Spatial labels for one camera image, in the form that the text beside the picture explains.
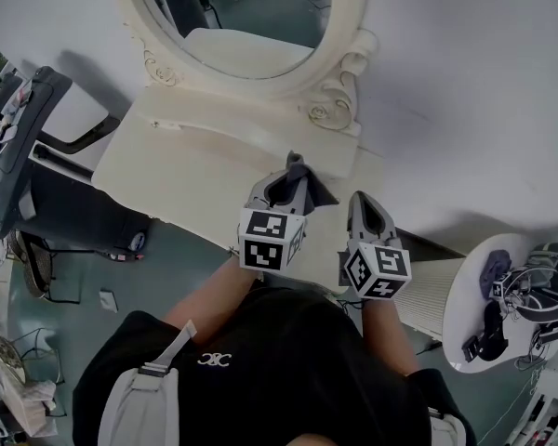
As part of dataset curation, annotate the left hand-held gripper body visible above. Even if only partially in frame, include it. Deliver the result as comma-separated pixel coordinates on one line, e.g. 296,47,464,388
235,196,308,274

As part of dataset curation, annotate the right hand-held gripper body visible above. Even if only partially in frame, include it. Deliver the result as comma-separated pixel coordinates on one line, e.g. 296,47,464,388
337,228,412,301

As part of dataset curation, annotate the grey cloth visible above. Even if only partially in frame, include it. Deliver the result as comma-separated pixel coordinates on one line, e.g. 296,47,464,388
284,151,340,216

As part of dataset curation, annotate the person's left forearm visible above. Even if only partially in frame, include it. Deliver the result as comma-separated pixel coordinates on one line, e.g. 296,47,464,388
162,256,266,348

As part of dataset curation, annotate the person's right forearm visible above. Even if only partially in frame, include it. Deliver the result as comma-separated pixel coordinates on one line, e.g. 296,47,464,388
361,295,420,378

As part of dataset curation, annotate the white dressing table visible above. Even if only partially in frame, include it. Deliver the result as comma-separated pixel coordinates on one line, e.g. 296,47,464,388
91,85,392,269

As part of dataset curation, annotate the cream raised drawer shelf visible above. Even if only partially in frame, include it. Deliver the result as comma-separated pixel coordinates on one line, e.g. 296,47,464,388
137,85,360,181

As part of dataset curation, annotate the round white side table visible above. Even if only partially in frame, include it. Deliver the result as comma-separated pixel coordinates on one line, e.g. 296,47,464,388
392,229,558,376

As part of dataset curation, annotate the crumpled purple grey fabric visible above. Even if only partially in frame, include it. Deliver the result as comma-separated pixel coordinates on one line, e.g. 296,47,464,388
479,248,513,300

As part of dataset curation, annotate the small black box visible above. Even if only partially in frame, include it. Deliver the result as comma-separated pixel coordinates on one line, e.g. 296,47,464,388
461,334,484,363

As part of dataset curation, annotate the black soft pouch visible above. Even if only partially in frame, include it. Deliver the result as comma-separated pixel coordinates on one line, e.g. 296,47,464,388
482,299,512,362

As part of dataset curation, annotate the black shirt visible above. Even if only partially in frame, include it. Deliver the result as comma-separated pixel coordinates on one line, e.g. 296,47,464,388
72,285,478,446

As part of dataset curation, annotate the white floor paper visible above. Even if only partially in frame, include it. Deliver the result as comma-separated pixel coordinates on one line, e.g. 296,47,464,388
99,288,119,314

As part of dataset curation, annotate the dark grey white machine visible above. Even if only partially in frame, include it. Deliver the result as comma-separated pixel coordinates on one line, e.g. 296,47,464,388
0,65,153,264

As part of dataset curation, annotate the white shelf rack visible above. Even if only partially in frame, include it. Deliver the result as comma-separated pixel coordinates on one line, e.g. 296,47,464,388
505,368,558,446

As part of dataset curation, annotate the wicker basket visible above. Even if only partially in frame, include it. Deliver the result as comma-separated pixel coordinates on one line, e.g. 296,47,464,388
7,229,56,300

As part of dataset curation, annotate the patterned round cushion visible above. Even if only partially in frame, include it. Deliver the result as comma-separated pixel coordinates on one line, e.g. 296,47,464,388
0,331,27,385

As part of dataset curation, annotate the grey backpack strap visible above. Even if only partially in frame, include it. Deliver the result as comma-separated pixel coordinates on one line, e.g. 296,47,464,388
426,406,469,446
96,319,197,446

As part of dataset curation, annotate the oval mirror white carved frame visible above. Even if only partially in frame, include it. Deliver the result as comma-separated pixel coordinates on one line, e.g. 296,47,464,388
109,0,378,134

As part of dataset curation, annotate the black wire frame stool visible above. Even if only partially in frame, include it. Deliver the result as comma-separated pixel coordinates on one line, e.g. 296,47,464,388
8,326,67,386

